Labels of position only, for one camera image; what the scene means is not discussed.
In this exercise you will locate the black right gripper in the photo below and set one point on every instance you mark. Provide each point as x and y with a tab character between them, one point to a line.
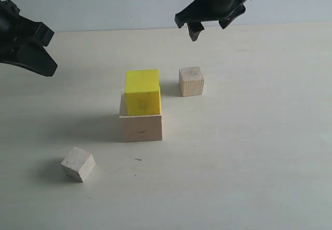
194	13

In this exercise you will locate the large natural wooden cube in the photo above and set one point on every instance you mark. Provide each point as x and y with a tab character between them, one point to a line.
139	128

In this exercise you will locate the medium grained wooden cube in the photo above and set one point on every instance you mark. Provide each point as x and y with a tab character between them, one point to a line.
191	81

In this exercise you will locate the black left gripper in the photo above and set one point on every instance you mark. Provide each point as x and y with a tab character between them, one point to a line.
27	53

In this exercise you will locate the yellow painted wooden cube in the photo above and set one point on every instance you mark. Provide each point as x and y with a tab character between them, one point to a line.
142	92

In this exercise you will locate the small pale wooden cube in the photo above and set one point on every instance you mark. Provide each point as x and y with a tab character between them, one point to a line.
78	164

